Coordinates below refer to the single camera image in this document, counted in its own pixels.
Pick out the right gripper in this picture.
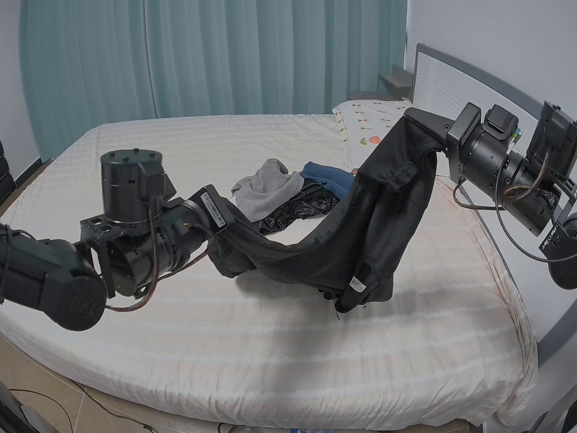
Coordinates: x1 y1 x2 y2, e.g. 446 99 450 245
404 103 514 185

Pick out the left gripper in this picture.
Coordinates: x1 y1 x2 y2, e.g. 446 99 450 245
155 184 236 275

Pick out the black polo shirt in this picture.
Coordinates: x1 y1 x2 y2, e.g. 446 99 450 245
215 115 440 315

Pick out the pile of clothes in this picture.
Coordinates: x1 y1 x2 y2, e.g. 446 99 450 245
231 158 357 235

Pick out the bed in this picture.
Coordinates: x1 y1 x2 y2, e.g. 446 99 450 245
0 43 577 428

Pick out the grey bedside table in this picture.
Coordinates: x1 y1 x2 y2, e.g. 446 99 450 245
351 66 414 103

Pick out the white printed pillow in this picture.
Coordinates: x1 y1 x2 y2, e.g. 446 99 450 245
333 100 413 170

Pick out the blue-green curtain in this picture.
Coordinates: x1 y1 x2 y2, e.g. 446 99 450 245
20 0 149 161
144 0 408 118

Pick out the black chest of drawers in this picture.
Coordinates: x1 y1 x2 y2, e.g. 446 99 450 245
0 141 16 205

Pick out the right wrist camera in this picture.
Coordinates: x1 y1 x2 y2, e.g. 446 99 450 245
484 105 519 138

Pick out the black cable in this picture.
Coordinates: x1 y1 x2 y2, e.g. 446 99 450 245
453 165 577 263
9 389 74 433

